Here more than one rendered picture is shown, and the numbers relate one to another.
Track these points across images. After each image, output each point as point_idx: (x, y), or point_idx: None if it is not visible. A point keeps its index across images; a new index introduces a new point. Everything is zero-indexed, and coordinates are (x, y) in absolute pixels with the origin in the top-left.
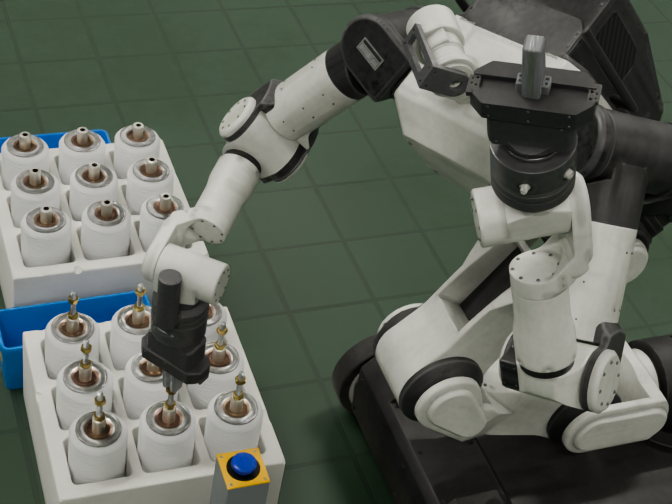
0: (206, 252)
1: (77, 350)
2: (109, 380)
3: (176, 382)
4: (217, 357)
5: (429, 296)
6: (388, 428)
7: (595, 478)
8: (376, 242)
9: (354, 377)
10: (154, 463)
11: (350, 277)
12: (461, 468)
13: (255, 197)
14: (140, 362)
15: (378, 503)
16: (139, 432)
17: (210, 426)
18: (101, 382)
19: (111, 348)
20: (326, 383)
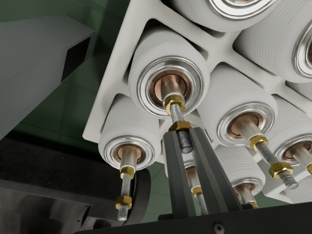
0: (267, 196)
1: None
2: (288, 69)
3: (167, 165)
4: (192, 177)
5: (165, 209)
6: (80, 191)
7: (1, 228)
8: (199, 210)
9: (134, 191)
10: (150, 37)
11: (195, 198)
12: (20, 205)
13: (256, 197)
14: (263, 120)
15: (84, 142)
16: (190, 44)
17: (136, 119)
18: (300, 55)
19: (293, 106)
20: (160, 165)
